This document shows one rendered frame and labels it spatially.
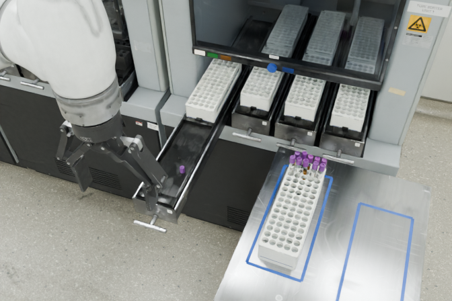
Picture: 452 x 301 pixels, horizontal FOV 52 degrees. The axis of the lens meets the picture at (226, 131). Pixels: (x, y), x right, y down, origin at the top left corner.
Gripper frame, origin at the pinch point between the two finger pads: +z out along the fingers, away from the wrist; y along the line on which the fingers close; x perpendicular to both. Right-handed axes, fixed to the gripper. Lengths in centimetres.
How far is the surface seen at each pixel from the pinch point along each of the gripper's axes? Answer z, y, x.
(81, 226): 120, -73, 50
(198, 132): 40, -9, 54
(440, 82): 100, 79, 186
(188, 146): 40, -10, 47
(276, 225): 32.2, 25.0, 23.0
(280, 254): 33.3, 27.9, 16.0
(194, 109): 35, -12, 59
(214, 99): 34, -7, 65
